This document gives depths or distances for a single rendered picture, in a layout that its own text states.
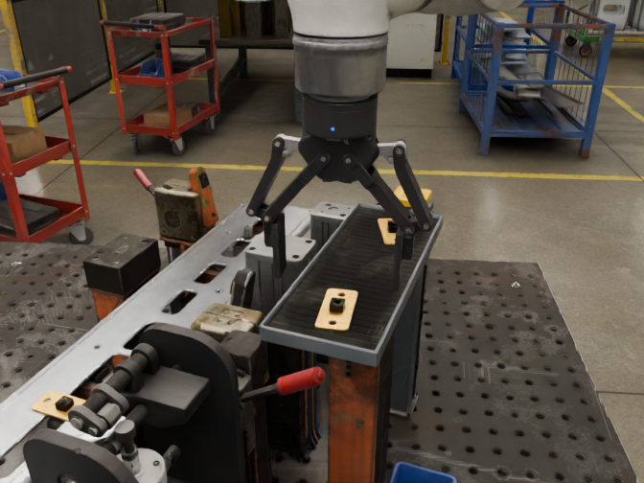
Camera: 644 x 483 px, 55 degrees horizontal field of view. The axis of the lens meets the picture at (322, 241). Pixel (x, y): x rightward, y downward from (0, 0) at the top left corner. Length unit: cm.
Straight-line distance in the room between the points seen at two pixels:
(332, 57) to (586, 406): 100
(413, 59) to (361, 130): 659
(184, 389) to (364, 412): 34
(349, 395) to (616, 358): 200
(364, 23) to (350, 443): 61
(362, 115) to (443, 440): 78
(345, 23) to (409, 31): 657
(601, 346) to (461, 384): 153
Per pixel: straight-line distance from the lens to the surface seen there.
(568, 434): 132
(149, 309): 106
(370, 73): 59
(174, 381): 65
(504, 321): 158
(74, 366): 97
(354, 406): 91
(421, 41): 716
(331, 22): 57
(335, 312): 72
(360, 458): 98
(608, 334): 293
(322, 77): 58
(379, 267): 82
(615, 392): 262
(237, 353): 78
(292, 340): 69
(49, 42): 578
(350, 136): 60
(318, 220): 121
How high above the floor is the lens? 157
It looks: 28 degrees down
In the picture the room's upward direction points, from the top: straight up
